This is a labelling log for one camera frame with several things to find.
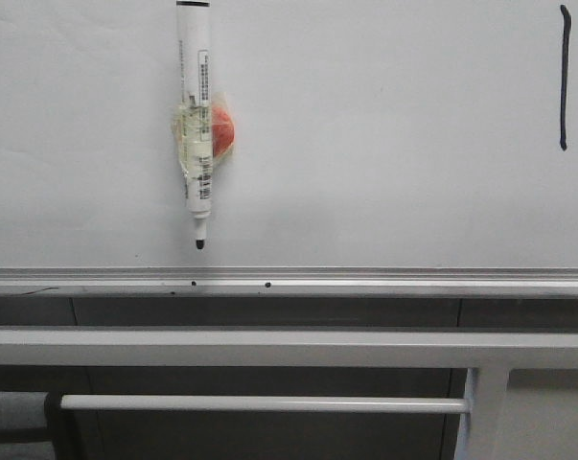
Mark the white black whiteboard marker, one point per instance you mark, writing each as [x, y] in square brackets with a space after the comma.
[194, 113]

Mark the white whiteboard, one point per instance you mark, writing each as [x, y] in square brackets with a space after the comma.
[382, 148]

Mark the orange round magnet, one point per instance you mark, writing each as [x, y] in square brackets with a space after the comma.
[223, 128]

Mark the white round stand rod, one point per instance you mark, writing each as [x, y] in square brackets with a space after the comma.
[260, 403]

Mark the white stand frame crossbar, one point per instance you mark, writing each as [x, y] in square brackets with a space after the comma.
[488, 358]

